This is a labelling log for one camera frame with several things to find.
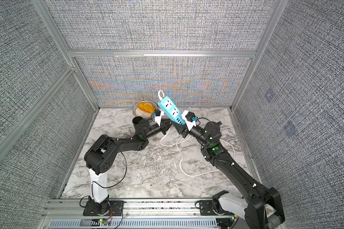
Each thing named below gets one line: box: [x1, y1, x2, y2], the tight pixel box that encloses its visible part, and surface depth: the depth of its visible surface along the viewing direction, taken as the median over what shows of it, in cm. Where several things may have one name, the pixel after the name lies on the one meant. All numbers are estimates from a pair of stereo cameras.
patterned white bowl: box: [132, 100, 158, 119], surface depth 116 cm
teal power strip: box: [157, 96, 186, 126], surface depth 63 cm
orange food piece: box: [136, 101, 156, 114], surface depth 115 cm
